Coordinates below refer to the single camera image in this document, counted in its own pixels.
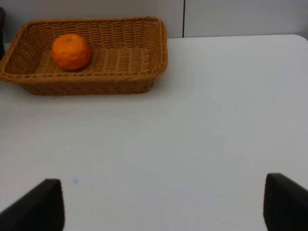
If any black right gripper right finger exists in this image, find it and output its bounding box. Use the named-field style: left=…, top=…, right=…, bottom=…
left=263, top=173, right=308, bottom=231

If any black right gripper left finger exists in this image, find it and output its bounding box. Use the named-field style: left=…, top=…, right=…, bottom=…
left=0, top=179, right=65, bottom=231

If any orange tangerine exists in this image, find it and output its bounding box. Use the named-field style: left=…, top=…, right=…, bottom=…
left=51, top=34, right=91, bottom=71

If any light orange wicker basket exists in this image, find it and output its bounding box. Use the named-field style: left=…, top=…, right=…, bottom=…
left=0, top=16, right=168, bottom=95

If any dark brown wicker basket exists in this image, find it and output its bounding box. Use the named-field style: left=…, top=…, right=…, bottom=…
left=0, top=7, right=5, bottom=60

